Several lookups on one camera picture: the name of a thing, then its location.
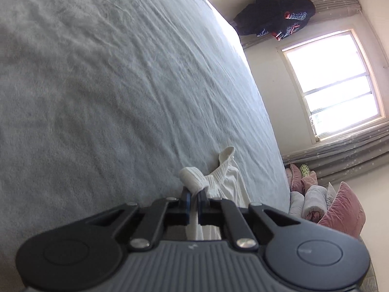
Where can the white pants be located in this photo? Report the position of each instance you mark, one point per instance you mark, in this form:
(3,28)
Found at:
(225,182)

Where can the dark hanging jacket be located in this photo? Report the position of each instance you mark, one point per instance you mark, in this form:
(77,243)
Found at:
(273,12)

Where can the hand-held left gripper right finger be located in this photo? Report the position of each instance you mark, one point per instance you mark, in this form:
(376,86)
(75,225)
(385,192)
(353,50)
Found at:
(200,202)

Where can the green patterned item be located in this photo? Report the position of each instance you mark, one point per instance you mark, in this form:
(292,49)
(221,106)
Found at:
(304,171)

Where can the small pink cushion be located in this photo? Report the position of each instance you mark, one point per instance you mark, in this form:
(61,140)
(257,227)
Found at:
(296,178)

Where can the pink pillow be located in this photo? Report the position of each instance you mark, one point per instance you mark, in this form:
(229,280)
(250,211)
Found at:
(343,210)

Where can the window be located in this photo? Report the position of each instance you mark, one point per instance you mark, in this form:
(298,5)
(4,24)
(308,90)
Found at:
(331,88)

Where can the grey folded quilt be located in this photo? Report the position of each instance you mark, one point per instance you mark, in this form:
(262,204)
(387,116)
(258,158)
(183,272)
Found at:
(310,203)

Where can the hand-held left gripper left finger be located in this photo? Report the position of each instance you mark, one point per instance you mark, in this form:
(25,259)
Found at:
(188,200)

